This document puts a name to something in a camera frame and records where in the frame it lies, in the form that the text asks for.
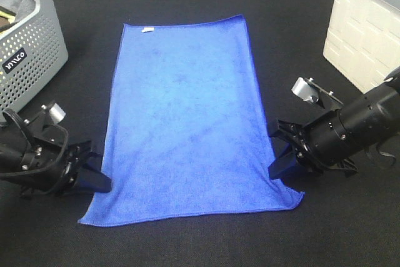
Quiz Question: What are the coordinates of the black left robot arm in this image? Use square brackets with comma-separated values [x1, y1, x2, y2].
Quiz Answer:
[1, 109, 112, 199]

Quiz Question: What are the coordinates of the grey perforated plastic basket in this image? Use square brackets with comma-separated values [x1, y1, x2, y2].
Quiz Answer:
[1, 0, 68, 111]

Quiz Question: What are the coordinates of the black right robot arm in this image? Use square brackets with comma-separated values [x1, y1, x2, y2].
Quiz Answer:
[268, 70, 399, 179]

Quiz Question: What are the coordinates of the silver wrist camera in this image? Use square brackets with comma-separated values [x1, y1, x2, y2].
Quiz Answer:
[41, 101, 66, 124]
[291, 76, 344, 110]

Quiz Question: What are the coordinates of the white plastic storage box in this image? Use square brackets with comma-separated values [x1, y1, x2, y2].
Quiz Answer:
[323, 0, 399, 93]

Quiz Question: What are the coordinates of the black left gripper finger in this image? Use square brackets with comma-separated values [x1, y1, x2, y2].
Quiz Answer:
[74, 159, 112, 193]
[81, 141, 102, 162]

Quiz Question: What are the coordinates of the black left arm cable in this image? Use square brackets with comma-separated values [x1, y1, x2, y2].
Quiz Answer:
[1, 108, 70, 180]

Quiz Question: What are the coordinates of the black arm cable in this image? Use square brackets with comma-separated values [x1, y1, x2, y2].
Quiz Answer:
[1, 108, 70, 180]
[364, 141, 398, 166]

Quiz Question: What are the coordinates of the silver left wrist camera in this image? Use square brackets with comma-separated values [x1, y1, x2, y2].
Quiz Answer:
[41, 101, 66, 124]

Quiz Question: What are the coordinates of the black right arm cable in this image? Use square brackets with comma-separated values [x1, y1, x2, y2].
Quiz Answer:
[364, 141, 398, 166]

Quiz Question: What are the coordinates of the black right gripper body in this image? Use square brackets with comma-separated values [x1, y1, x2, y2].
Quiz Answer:
[287, 110, 358, 176]

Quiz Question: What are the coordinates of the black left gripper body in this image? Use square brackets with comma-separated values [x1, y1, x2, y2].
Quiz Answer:
[2, 109, 90, 198]

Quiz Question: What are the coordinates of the blue microfiber towel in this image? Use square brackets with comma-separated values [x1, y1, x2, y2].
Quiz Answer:
[80, 15, 303, 227]

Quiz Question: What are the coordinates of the grey towel in basket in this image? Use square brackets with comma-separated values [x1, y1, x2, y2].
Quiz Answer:
[1, 0, 36, 23]

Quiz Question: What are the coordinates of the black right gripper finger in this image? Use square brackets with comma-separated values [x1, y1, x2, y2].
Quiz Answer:
[268, 119, 289, 142]
[269, 144, 296, 179]

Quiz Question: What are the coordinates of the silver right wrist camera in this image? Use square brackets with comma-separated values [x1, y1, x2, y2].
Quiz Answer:
[291, 76, 344, 110]

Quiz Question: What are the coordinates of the brown and yellow cloth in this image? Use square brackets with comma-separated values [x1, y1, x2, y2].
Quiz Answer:
[0, 7, 16, 33]

